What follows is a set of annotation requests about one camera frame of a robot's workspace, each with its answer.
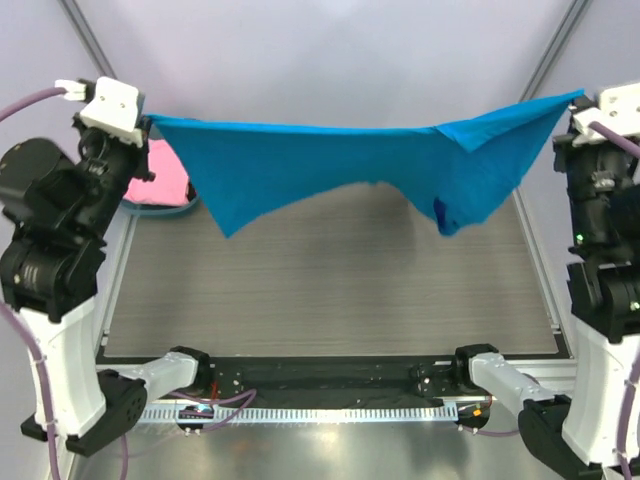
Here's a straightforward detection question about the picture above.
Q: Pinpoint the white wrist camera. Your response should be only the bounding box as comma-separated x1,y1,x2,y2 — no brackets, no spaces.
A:
54,76,145,148
569,82,639,147

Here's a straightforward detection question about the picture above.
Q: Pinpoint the pink folded t shirt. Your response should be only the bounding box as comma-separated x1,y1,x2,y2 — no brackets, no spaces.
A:
124,140,189,207

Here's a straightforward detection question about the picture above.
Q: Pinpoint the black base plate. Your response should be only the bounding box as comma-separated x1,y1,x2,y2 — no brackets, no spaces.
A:
211,356,470,410

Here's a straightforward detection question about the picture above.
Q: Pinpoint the blue t shirt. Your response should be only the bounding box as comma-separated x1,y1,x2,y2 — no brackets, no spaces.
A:
152,93,574,236

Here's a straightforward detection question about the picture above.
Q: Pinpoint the aluminium frame rail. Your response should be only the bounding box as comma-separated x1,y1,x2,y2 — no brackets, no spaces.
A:
94,363,581,405

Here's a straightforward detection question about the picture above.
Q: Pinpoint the teal plastic basin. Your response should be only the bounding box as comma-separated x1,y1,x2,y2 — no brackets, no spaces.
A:
120,194,200,218

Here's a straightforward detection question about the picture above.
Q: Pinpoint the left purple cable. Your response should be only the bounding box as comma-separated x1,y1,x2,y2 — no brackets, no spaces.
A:
0,85,259,480

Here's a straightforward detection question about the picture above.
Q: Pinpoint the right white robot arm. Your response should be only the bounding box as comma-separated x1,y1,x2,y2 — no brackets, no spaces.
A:
452,86,639,479

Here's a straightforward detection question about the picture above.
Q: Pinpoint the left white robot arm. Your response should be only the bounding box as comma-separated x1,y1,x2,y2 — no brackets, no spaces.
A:
1,119,213,457

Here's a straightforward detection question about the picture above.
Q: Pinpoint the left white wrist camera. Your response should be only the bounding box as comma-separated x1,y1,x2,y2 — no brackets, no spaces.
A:
54,76,145,148

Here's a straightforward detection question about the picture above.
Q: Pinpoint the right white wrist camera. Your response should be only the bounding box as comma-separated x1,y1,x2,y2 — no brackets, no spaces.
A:
569,82,639,147

